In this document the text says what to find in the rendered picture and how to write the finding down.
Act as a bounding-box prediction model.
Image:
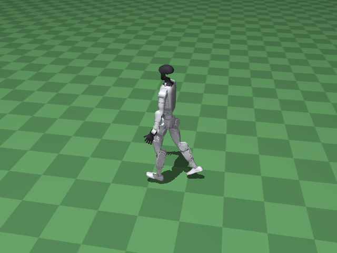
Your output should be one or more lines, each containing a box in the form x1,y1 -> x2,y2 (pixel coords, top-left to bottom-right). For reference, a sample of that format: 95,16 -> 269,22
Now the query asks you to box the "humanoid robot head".
159,64 -> 174,86

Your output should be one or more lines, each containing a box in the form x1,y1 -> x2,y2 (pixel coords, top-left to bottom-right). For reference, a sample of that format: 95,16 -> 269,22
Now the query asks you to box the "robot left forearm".
151,111 -> 162,135

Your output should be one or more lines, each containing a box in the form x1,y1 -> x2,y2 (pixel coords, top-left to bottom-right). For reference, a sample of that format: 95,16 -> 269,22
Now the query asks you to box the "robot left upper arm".
157,89 -> 167,117

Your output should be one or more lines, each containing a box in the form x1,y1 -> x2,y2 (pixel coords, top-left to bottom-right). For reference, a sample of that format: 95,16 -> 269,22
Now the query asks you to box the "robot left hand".
144,129 -> 157,145

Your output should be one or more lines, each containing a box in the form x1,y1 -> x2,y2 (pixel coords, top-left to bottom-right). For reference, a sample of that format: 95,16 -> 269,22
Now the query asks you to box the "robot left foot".
146,172 -> 164,181

